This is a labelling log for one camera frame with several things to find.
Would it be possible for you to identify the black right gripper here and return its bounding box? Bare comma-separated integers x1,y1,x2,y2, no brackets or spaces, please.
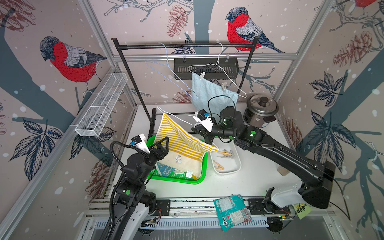
191,121,239,144

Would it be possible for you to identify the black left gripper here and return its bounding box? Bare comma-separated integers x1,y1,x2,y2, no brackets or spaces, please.
139,136,168,184

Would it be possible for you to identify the yellow striped towel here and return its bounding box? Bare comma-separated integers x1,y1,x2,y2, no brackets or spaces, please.
155,114,219,180

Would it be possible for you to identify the teal patterned towel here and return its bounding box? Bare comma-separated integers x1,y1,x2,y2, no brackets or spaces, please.
156,163,184,178

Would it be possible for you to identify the light blue towel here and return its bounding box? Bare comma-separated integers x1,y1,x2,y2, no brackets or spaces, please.
191,73,239,114

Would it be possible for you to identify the beige clothespin yellow towel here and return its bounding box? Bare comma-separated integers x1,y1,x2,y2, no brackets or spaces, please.
217,151,233,159
213,161,225,171

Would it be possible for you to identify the white hanger with blue towel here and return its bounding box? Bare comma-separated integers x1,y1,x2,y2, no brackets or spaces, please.
187,42,247,99

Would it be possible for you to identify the light blue wire hanger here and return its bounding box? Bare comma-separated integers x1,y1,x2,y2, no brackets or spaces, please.
145,43,198,100

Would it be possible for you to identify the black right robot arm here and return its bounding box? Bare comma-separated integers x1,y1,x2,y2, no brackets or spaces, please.
191,107,336,209

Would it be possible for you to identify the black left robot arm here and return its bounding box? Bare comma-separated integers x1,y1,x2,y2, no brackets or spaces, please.
101,136,169,240

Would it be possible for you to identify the green plastic basket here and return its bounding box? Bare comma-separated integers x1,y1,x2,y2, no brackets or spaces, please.
148,153,209,185

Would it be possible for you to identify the white rectangular tray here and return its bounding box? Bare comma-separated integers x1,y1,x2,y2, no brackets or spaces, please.
210,139,242,175

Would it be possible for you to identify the silver rice cooker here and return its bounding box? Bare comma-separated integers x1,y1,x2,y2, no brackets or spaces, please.
244,94,279,128

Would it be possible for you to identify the teal snack packet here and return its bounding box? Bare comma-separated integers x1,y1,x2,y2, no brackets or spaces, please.
214,195,252,232

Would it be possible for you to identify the small glass bottle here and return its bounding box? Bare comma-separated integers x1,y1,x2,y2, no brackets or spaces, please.
277,166,290,176

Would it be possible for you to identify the black clothes rack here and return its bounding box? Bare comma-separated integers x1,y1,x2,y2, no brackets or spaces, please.
111,37,258,138

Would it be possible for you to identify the yellow green packet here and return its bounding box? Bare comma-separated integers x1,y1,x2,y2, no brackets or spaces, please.
293,204,312,220

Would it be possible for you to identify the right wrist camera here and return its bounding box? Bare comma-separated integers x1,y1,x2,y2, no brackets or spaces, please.
193,110,215,132

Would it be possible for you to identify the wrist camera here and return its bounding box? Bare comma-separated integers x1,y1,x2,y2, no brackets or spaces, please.
193,110,215,132
131,134,150,154

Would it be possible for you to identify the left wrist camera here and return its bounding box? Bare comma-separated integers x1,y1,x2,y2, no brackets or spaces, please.
131,134,150,154

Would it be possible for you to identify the black wall basket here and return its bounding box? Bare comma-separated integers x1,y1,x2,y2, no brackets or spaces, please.
173,58,239,80

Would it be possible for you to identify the white wire mesh shelf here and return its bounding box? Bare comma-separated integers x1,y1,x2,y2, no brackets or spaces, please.
75,73,128,137

